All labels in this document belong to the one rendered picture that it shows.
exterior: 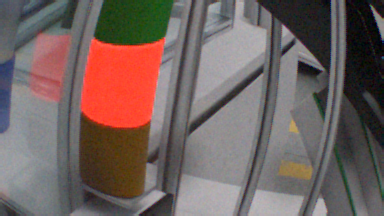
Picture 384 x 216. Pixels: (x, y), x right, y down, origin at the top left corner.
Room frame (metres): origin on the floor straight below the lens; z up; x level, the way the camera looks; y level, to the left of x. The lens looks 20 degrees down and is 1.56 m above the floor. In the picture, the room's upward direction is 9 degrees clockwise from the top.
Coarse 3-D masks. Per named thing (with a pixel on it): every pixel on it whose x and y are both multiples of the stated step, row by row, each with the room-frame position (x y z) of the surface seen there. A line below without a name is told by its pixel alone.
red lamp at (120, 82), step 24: (96, 48) 0.64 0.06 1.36; (120, 48) 0.63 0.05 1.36; (144, 48) 0.64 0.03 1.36; (96, 72) 0.63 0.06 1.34; (120, 72) 0.63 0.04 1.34; (144, 72) 0.64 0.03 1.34; (96, 96) 0.63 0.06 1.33; (120, 96) 0.63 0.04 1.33; (144, 96) 0.64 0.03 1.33; (96, 120) 0.63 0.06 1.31; (120, 120) 0.63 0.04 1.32; (144, 120) 0.64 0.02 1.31
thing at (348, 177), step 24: (312, 96) 1.04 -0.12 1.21; (312, 120) 1.04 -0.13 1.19; (360, 120) 1.13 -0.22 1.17; (312, 144) 1.04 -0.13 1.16; (336, 144) 1.10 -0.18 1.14; (360, 144) 1.13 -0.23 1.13; (312, 168) 1.03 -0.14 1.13; (336, 168) 1.01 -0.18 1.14; (360, 168) 1.12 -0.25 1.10; (336, 192) 1.01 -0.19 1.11; (360, 192) 1.10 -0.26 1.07
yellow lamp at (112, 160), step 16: (80, 128) 0.64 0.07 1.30; (96, 128) 0.63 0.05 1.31; (112, 128) 0.63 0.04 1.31; (128, 128) 0.64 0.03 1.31; (144, 128) 0.64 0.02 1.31; (80, 144) 0.64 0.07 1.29; (96, 144) 0.63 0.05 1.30; (112, 144) 0.63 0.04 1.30; (128, 144) 0.63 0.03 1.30; (144, 144) 0.65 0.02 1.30; (80, 160) 0.64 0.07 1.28; (96, 160) 0.63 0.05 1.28; (112, 160) 0.63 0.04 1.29; (128, 160) 0.63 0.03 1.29; (144, 160) 0.65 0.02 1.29; (80, 176) 0.64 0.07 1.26; (96, 176) 0.63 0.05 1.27; (112, 176) 0.63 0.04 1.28; (128, 176) 0.64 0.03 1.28; (144, 176) 0.65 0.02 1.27; (112, 192) 0.63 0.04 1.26; (128, 192) 0.64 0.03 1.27
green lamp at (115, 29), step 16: (112, 0) 0.64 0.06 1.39; (128, 0) 0.63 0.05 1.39; (144, 0) 0.63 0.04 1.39; (160, 0) 0.64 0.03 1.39; (112, 16) 0.63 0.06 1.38; (128, 16) 0.63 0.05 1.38; (144, 16) 0.63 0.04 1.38; (160, 16) 0.64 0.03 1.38; (96, 32) 0.64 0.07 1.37; (112, 32) 0.63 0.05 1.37; (128, 32) 0.63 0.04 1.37; (144, 32) 0.63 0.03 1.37; (160, 32) 0.64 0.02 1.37
